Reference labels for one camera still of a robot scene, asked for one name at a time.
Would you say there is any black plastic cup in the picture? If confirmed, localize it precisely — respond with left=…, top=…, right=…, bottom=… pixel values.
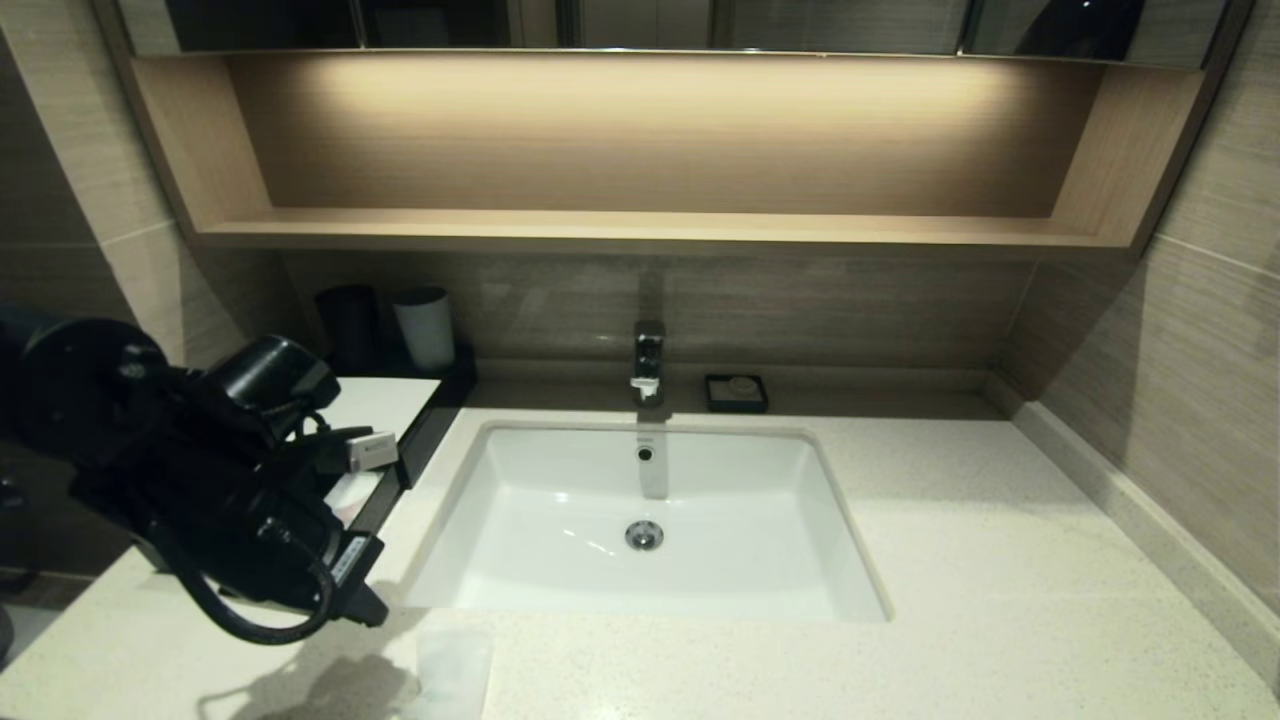
left=315, top=285, right=381, bottom=373

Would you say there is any black amenity box with drawer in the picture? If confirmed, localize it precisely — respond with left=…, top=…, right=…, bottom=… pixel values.
left=320, top=345, right=479, bottom=491

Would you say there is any white packet in drawer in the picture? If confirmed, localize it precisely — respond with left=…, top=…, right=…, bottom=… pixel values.
left=325, top=472, right=383, bottom=526

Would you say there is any grey plastic cup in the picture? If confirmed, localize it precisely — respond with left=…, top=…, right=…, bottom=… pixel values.
left=392, top=288, right=456, bottom=373

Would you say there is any chrome faucet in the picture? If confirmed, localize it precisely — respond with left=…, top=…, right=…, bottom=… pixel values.
left=630, top=320, right=669, bottom=407

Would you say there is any white ceramic sink basin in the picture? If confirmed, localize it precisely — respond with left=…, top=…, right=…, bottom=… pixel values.
left=400, top=420, right=893, bottom=625

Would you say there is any black square soap dish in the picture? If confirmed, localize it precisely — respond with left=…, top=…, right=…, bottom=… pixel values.
left=704, top=373, right=770, bottom=413

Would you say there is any mirror cabinet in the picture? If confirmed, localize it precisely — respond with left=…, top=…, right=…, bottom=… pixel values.
left=115, top=0, right=1256, bottom=66

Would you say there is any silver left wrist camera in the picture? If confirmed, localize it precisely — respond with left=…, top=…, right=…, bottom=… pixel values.
left=345, top=430, right=401, bottom=473

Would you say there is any wooden wall shelf niche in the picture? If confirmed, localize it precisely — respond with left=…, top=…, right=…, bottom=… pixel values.
left=95, top=45, right=1236, bottom=261

